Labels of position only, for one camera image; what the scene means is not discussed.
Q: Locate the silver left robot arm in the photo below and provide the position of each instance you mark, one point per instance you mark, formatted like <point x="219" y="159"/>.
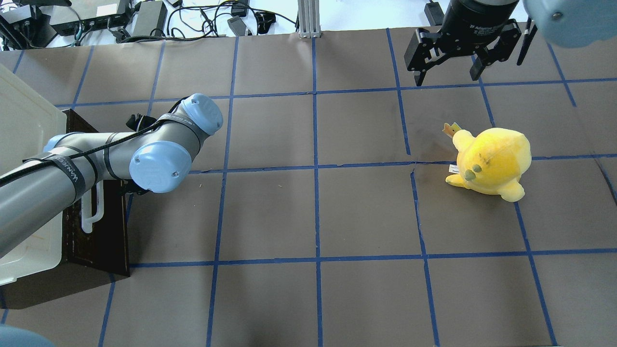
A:
<point x="156" y="159"/>

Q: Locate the aluminium frame post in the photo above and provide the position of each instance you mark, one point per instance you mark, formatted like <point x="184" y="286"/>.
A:
<point x="308" y="18"/>

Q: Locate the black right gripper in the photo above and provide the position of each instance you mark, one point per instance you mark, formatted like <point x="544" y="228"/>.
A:
<point x="466" y="19"/>

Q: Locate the white drawer handle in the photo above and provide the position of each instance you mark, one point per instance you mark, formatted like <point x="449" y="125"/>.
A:
<point x="92" y="207"/>

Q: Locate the black power adapter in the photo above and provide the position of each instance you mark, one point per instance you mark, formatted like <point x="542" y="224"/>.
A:
<point x="150" y="18"/>

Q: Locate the black network switch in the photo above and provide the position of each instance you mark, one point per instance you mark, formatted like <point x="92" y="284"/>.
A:
<point x="83" y="15"/>

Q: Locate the yellow plush toy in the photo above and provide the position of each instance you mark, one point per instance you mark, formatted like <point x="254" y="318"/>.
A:
<point x="491" y="163"/>

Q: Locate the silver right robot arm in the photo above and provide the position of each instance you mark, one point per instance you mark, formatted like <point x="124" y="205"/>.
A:
<point x="565" y="23"/>

